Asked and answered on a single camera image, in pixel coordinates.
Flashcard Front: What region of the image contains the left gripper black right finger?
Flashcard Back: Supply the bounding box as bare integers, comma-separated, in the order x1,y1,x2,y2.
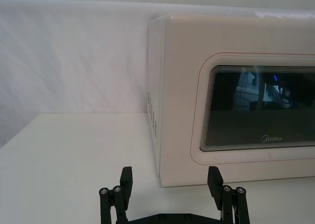
207,166,251,224

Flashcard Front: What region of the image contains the cream microwave oven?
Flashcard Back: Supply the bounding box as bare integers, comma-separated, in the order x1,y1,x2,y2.
147,13,315,188

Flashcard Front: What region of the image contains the white curtain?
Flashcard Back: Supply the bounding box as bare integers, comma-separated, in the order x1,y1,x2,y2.
0,0,315,116

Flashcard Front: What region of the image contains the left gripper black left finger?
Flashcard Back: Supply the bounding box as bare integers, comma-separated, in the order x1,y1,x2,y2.
98,166,133,224

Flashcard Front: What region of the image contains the white table cloth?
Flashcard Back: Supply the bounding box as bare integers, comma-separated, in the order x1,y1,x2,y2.
0,113,315,224

